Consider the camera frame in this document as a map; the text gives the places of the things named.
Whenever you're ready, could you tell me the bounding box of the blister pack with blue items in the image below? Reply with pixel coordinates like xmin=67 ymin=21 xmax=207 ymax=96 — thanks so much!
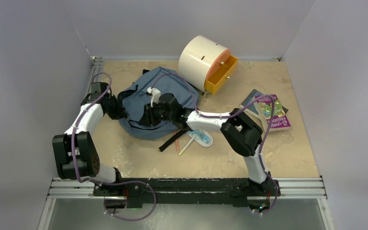
xmin=186 ymin=130 xmax=213 ymax=148

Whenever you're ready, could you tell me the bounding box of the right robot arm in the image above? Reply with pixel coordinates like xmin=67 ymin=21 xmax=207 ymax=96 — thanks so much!
xmin=139 ymin=93 xmax=280 ymax=195

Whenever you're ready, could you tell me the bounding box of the aluminium frame rail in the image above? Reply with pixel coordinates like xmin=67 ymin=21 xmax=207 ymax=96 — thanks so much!
xmin=47 ymin=178 xmax=328 ymax=199

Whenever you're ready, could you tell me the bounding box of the dark blue book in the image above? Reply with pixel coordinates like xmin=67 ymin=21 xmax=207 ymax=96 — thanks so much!
xmin=240 ymin=89 xmax=288 ymax=122

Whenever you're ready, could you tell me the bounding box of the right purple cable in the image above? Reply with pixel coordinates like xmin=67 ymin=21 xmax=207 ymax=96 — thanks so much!
xmin=150 ymin=73 xmax=280 ymax=217

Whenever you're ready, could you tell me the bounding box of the white marker pen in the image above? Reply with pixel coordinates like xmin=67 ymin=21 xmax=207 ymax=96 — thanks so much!
xmin=179 ymin=137 xmax=195 ymax=156

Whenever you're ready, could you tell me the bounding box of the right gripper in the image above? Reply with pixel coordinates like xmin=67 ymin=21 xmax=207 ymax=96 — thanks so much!
xmin=139 ymin=101 xmax=174 ymax=128

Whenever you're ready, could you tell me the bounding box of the yellow open drawer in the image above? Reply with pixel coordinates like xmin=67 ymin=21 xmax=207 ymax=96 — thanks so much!
xmin=204 ymin=56 xmax=238 ymax=94

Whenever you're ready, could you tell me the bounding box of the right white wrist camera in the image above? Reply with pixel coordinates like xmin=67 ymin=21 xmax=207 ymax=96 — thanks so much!
xmin=146 ymin=87 xmax=161 ymax=107

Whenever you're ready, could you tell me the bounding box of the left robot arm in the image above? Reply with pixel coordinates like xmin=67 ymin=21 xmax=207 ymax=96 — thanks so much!
xmin=52 ymin=82 xmax=126 ymax=196

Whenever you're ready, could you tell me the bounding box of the purple children's book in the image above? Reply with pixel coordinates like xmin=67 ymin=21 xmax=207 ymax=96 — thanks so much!
xmin=254 ymin=94 xmax=291 ymax=131

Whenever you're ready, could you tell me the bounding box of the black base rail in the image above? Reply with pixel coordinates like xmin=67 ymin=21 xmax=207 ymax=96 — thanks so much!
xmin=93 ymin=178 xmax=281 ymax=208

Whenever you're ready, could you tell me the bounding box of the cream round drawer cabinet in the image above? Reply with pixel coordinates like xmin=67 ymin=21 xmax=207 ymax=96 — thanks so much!
xmin=178 ymin=35 xmax=231 ymax=92

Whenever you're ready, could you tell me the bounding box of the blue backpack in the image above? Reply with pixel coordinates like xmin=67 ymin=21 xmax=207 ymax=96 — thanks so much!
xmin=117 ymin=66 xmax=200 ymax=152

